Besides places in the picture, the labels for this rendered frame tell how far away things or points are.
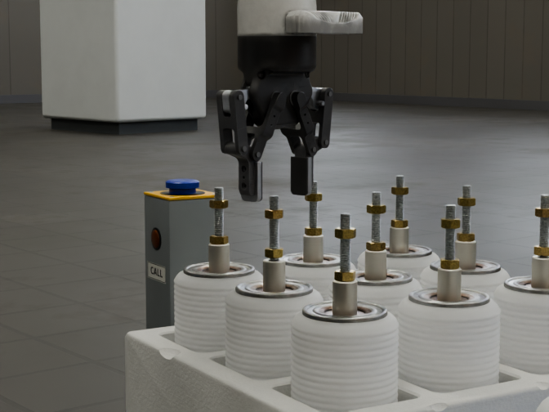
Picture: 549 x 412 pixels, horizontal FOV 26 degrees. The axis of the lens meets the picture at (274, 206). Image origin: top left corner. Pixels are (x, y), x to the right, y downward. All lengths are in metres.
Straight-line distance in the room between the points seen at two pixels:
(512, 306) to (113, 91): 5.95
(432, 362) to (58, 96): 6.48
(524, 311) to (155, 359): 0.38
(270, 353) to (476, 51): 9.60
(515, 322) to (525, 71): 9.16
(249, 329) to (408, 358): 0.15
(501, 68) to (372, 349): 9.49
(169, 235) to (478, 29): 9.35
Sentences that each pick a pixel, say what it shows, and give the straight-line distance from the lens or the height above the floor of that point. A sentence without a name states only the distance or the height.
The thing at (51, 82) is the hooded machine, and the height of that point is 0.29.
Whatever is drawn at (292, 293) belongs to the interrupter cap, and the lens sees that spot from 1.13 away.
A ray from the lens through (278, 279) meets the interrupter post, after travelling 1.15.
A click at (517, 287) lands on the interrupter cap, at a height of 0.25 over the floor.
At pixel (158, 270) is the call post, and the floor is 0.22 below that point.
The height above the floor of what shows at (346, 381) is 0.20.
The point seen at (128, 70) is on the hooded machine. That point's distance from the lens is 7.05.
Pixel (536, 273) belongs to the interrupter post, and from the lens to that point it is 1.20.
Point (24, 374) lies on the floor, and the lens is 1.84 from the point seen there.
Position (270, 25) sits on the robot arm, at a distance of 1.10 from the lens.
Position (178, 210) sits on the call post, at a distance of 1.38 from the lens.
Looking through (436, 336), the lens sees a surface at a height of 0.23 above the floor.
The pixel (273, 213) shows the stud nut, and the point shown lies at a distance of 1.14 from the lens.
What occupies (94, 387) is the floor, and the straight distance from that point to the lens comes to 1.76.
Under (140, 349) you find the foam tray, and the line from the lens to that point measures 1.27.
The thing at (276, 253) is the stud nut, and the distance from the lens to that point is 1.14.
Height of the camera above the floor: 0.48
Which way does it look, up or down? 7 degrees down
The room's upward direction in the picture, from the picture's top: straight up
